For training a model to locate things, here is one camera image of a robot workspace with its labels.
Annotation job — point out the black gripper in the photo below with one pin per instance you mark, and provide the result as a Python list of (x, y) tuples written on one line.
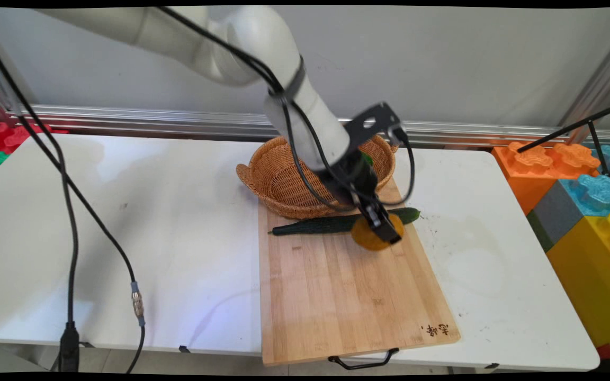
[(355, 177)]

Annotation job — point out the orange fruit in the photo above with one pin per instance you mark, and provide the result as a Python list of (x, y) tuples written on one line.
[(366, 238)]

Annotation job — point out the long dark green cucumber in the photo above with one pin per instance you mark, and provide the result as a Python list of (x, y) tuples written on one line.
[(310, 225)]

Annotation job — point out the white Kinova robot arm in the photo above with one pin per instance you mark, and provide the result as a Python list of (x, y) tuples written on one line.
[(262, 47)]

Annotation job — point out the green bell pepper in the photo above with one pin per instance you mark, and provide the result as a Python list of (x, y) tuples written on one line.
[(367, 159)]

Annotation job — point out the bamboo cutting board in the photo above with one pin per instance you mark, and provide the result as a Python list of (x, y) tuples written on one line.
[(347, 301)]

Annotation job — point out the woven wicker basket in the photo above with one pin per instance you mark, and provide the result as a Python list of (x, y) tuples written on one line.
[(284, 180)]

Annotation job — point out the orange giant toy brick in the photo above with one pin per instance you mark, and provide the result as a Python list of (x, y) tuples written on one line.
[(532, 169)]

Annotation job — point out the grey giant toy brick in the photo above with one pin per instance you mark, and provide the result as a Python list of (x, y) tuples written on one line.
[(556, 214)]

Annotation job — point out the yellow giant toy brick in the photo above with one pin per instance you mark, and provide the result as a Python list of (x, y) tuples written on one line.
[(591, 280)]

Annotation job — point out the blue giant toy brick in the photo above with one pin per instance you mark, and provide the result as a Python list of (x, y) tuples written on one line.
[(601, 193)]

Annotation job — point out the black tripod rods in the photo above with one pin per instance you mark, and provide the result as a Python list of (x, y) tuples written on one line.
[(593, 132)]

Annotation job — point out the red giant toy brick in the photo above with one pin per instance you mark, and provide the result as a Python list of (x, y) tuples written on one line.
[(3, 137)]

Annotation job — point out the aluminium frame rail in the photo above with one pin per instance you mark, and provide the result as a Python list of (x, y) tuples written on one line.
[(141, 120)]

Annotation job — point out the slanted aluminium frame post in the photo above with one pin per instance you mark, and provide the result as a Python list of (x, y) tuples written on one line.
[(601, 79)]

